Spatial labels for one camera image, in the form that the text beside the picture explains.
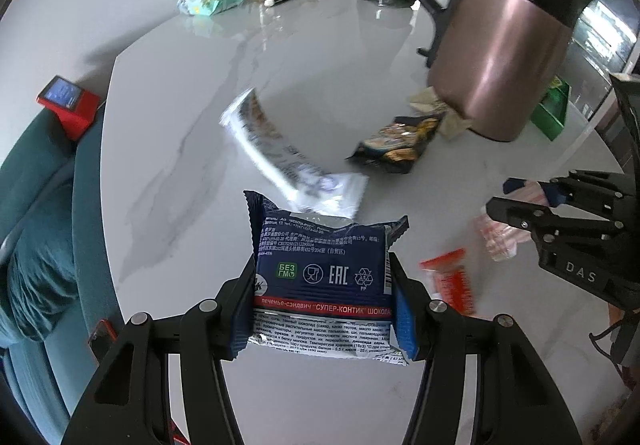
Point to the teal sofa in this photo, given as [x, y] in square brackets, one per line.
[35, 150]

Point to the pink white snack packet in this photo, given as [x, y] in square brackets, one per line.
[500, 240]

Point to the green tray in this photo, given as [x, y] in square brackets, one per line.
[550, 115]

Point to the red phone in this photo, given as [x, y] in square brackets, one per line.
[101, 337]

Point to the white printed snack packet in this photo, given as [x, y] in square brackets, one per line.
[280, 155]

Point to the black snack packet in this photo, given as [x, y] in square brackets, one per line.
[395, 145]

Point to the dark blue snack packet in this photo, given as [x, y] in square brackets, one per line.
[325, 255]

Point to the orange red snack packet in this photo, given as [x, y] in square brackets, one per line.
[450, 282]

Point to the teal cushion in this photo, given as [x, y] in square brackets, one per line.
[45, 265]

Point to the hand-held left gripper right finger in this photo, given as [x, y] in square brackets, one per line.
[404, 320]

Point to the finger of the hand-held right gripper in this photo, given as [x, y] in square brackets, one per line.
[590, 190]
[515, 214]

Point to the glass cabinet door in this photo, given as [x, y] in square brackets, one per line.
[610, 35]

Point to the rose gold canister black lid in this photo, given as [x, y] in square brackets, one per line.
[490, 50]

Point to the red stand with screen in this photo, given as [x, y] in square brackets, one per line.
[75, 115]

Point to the beige candy wrapper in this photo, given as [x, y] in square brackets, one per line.
[425, 99]
[456, 124]

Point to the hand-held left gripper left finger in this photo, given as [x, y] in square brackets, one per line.
[242, 320]

